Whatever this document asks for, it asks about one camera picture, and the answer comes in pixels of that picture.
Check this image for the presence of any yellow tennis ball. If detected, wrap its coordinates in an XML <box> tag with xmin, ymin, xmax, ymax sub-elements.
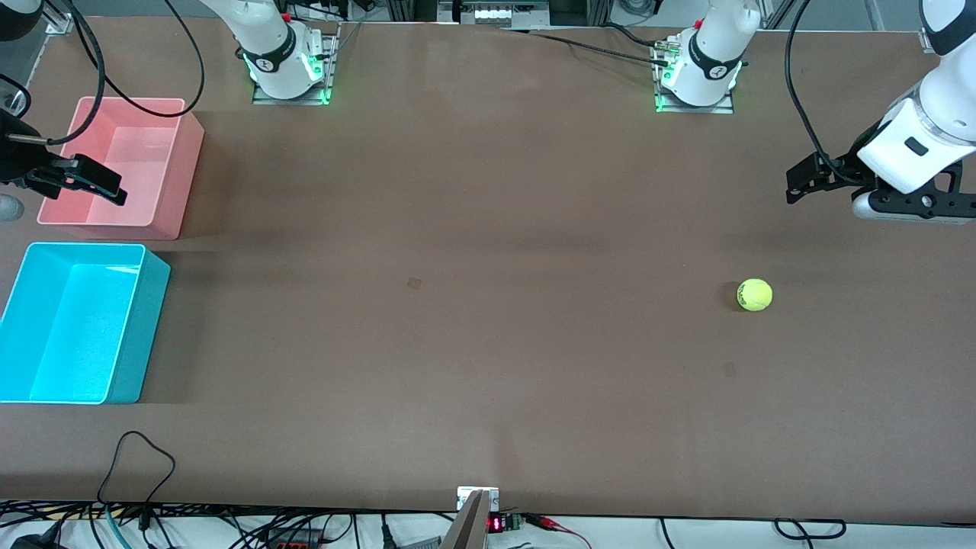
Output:
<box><xmin>736</xmin><ymin>278</ymin><xmax>774</xmax><ymax>313</ymax></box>

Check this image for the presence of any pink plastic bin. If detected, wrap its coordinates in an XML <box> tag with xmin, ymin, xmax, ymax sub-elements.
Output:
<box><xmin>37</xmin><ymin>96</ymin><xmax>205</xmax><ymax>241</ymax></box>

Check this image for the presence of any blue plastic bin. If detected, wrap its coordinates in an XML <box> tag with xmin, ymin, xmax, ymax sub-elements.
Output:
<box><xmin>0</xmin><ymin>242</ymin><xmax>172</xmax><ymax>405</ymax></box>

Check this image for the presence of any white power strip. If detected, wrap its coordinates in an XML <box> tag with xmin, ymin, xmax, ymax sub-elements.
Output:
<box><xmin>455</xmin><ymin>2</ymin><xmax>551</xmax><ymax>25</ymax></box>

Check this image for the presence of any red alligator clip lead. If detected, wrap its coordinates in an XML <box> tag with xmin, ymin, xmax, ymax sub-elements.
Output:
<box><xmin>525</xmin><ymin>512</ymin><xmax>593</xmax><ymax>549</ymax></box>

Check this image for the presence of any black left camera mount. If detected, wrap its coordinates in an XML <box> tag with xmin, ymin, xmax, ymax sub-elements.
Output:
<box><xmin>869</xmin><ymin>169</ymin><xmax>976</xmax><ymax>219</ymax></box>

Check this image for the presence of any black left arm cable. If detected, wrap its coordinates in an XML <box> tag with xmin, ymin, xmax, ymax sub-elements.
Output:
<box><xmin>785</xmin><ymin>0</ymin><xmax>862</xmax><ymax>185</ymax></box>

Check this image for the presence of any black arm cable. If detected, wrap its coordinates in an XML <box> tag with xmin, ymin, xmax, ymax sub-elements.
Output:
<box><xmin>0</xmin><ymin>0</ymin><xmax>206</xmax><ymax>147</ymax></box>
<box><xmin>785</xmin><ymin>0</ymin><xmax>862</xmax><ymax>185</ymax></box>

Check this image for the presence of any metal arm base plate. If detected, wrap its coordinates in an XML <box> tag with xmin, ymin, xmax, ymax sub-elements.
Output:
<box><xmin>252</xmin><ymin>23</ymin><xmax>341</xmax><ymax>106</ymax></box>
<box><xmin>653</xmin><ymin>38</ymin><xmax>737</xmax><ymax>115</ymax></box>

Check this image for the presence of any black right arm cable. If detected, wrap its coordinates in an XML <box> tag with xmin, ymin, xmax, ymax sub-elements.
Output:
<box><xmin>0</xmin><ymin>0</ymin><xmax>206</xmax><ymax>147</ymax></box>

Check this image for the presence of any black base power cable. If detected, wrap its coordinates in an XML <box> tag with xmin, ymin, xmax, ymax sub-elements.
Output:
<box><xmin>499</xmin><ymin>27</ymin><xmax>672</xmax><ymax>68</ymax></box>
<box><xmin>601</xmin><ymin>21</ymin><xmax>660</xmax><ymax>48</ymax></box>

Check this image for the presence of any thin black looped cable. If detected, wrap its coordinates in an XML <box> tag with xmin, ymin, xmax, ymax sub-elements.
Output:
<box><xmin>98</xmin><ymin>430</ymin><xmax>177</xmax><ymax>528</ymax></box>

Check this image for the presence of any black coiled cable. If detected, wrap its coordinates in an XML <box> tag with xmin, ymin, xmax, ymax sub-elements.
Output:
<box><xmin>773</xmin><ymin>518</ymin><xmax>847</xmax><ymax>540</ymax></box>

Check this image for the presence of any silver camera clamp bracket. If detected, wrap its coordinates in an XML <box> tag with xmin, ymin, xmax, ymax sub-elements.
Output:
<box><xmin>456</xmin><ymin>486</ymin><xmax>500</xmax><ymax>512</ymax></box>

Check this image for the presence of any grey camera pole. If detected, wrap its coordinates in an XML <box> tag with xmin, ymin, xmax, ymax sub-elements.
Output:
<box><xmin>440</xmin><ymin>490</ymin><xmax>491</xmax><ymax>549</ymax></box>

